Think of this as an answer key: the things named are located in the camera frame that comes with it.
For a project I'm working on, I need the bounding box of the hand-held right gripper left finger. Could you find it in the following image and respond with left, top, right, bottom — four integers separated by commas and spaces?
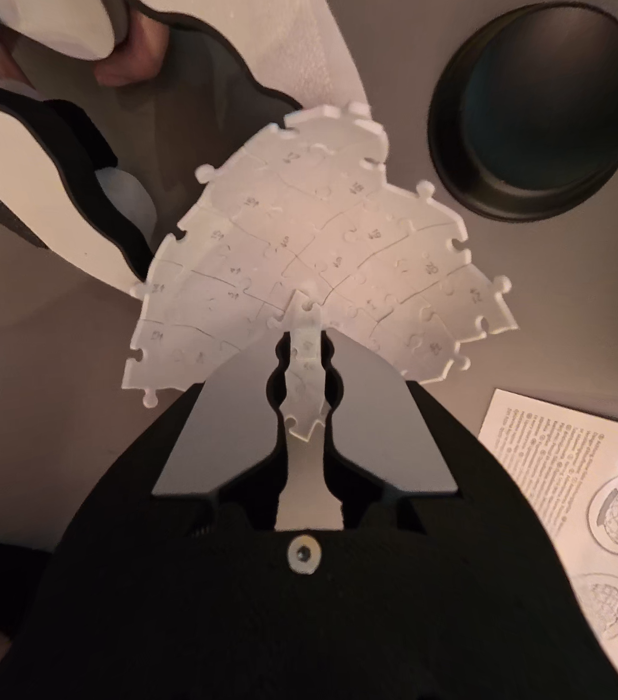
152, 332, 291, 502

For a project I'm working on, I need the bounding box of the white puzzle piece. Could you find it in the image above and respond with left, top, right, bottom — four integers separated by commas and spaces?
282, 290, 339, 445

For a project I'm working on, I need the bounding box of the black round ball stand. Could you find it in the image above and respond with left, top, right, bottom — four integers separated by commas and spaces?
428, 0, 618, 224

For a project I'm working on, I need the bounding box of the person's left hand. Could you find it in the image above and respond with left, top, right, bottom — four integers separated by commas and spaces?
90, 9, 170, 88

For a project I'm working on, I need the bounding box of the white instruction leaflet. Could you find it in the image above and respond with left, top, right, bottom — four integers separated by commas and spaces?
478, 388, 618, 700

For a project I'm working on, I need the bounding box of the assembled white puzzle section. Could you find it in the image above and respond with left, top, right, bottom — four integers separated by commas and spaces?
121, 102, 519, 409

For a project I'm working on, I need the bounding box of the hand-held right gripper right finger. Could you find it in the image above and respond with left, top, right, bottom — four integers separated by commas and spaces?
326, 328, 463, 502

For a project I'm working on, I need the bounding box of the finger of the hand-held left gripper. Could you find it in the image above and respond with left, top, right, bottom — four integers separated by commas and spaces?
134, 0, 367, 143
0, 91, 159, 298

